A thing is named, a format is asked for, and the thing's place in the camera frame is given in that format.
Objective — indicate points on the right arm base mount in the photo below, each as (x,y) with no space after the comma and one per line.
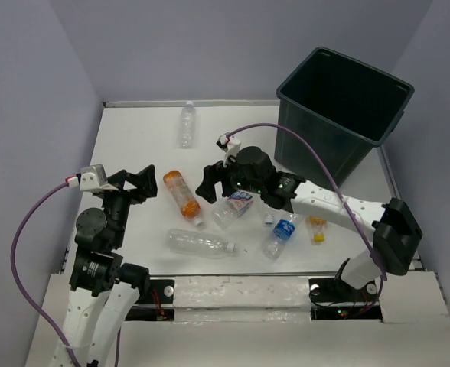
(332,299)

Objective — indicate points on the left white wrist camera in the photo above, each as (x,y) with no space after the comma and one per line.
(93,179)

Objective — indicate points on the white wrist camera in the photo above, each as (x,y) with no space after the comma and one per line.
(93,179)
(231,146)

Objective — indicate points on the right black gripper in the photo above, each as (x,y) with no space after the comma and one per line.
(213,174)

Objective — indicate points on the orange label bottle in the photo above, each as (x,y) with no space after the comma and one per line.
(188,205)

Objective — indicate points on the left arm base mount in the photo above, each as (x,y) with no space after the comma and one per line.
(157,304)

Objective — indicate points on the red blue label bottle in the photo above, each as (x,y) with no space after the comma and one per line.
(232,208)

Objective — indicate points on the small yellow cap bottle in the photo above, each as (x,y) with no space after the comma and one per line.
(317,228)

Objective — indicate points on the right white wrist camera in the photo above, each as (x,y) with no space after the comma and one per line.
(231,146)

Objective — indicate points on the large clear bottle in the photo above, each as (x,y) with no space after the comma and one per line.
(199,244)

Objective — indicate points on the dark green plastic bin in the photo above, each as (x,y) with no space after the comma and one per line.
(333,110)

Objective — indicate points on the clear bottle blue cap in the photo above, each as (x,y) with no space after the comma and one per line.
(268,215)

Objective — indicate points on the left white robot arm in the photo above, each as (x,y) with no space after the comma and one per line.
(103,288)

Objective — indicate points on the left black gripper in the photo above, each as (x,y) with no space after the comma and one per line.
(145,180)

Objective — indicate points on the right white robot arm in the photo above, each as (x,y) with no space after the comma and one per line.
(390,228)

